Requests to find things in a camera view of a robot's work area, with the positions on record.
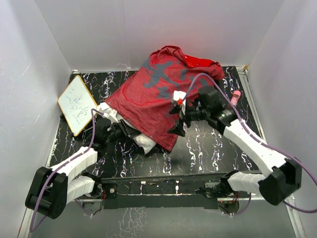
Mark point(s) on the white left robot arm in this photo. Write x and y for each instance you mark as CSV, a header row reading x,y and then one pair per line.
x,y
53,188

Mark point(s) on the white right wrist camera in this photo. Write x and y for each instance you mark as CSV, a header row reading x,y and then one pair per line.
x,y
179,97

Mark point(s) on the aluminium frame rail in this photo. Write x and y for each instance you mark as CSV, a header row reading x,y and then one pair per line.
x,y
293,214

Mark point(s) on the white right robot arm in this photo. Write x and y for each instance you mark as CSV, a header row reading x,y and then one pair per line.
x,y
279,176

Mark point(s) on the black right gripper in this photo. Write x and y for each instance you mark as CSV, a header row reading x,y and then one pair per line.
x,y
179,129

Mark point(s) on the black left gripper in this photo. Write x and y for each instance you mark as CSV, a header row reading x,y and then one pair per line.
x,y
128,133

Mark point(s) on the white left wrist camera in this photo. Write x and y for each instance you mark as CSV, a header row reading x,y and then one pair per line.
x,y
110,114

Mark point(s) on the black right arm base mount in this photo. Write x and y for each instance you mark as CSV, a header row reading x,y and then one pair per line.
x,y
218,190

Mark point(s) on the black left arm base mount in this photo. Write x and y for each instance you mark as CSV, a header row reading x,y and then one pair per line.
x,y
109,191

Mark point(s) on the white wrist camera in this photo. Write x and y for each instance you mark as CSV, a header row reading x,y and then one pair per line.
x,y
179,97
110,114

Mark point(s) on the pink marker pen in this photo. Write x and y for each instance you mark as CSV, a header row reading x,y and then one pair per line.
x,y
235,97

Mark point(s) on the white pillow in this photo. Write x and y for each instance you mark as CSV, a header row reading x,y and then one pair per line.
x,y
142,140

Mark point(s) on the red patterned pillowcase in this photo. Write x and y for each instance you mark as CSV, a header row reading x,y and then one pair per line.
x,y
144,99

